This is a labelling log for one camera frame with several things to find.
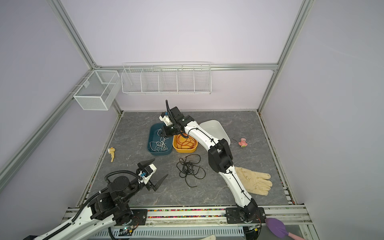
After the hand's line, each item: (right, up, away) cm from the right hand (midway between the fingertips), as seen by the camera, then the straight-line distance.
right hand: (160, 136), depth 89 cm
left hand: (+5, -14, -18) cm, 23 cm away
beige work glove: (+55, -26, -5) cm, 62 cm away
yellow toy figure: (-34, -10, +7) cm, 36 cm away
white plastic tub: (+36, +4, +19) cm, 40 cm away
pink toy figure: (+53, -5, +9) cm, 54 cm away
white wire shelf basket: (+5, +38, +9) cm, 39 cm away
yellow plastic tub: (+13, -10, +7) cm, 18 cm away
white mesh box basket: (-43, +30, +10) cm, 53 cm away
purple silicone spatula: (+62, -43, -19) cm, 78 cm away
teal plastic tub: (-9, -1, +13) cm, 16 cm away
